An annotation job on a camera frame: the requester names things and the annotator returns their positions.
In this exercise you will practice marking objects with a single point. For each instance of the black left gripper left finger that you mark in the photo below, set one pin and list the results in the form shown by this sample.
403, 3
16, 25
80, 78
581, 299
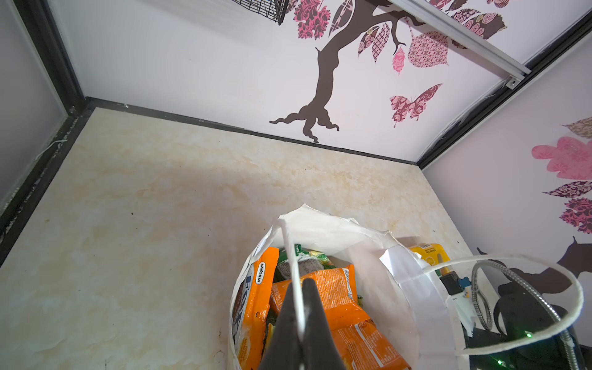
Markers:
284, 352

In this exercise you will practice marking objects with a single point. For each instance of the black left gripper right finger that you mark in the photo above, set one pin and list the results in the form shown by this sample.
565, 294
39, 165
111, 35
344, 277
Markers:
318, 347

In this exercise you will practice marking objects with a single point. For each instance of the orange snack packet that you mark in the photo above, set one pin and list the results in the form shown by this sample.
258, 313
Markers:
360, 344

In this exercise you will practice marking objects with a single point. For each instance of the green Fox's bag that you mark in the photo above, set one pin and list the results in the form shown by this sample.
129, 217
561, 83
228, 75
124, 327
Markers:
309, 261

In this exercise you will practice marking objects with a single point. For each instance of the white paper bag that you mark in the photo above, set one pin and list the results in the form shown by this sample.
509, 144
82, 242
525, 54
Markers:
399, 290

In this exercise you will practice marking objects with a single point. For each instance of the yellow orange mango snack bag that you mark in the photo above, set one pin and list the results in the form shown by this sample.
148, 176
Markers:
433, 254

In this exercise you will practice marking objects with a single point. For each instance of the pink yellow Fox's candy bag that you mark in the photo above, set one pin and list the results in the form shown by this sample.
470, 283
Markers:
250, 310

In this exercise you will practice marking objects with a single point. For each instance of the black wire basket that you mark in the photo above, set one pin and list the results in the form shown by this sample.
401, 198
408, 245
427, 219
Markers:
274, 10

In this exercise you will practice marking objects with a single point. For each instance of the back aluminium rail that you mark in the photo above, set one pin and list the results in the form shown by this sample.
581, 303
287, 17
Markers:
441, 22

